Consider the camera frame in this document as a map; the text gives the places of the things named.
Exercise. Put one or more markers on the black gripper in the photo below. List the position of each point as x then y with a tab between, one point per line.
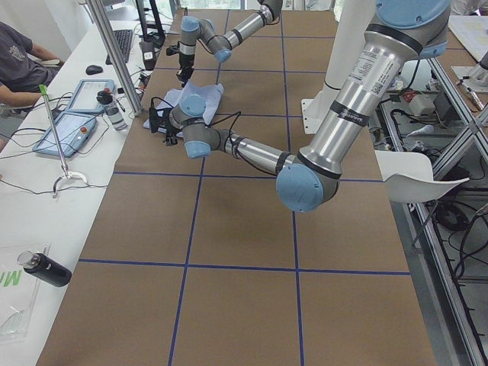
186	61
171	132

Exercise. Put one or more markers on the light blue striped shirt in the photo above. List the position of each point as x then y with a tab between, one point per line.
211	94

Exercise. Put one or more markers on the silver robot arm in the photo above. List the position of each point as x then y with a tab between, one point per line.
373	41
220	45

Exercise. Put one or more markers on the black keyboard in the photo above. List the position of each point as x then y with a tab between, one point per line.
124	40

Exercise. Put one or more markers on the clear plastic bottle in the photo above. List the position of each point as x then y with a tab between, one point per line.
106	99

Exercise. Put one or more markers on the black computer mouse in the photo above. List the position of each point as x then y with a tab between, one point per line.
93	70

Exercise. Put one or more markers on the upper teach pendant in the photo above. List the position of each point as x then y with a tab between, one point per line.
84	100

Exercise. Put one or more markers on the teach pendant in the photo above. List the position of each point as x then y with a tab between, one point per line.
84	100
74	130

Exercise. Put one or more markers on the lower teach pendant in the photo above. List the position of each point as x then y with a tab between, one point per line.
74	130

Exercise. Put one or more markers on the green tipped metal stand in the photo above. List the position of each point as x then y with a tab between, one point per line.
67	174

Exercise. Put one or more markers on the seated person grey shirt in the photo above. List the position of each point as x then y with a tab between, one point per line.
25	65

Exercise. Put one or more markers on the black drinking bottle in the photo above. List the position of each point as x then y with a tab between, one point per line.
44	268

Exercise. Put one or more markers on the white plastic chair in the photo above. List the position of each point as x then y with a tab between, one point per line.
409	177

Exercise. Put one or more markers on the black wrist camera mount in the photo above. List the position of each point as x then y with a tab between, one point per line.
158	117
172	50

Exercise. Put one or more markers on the aluminium frame post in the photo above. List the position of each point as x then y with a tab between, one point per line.
111	45

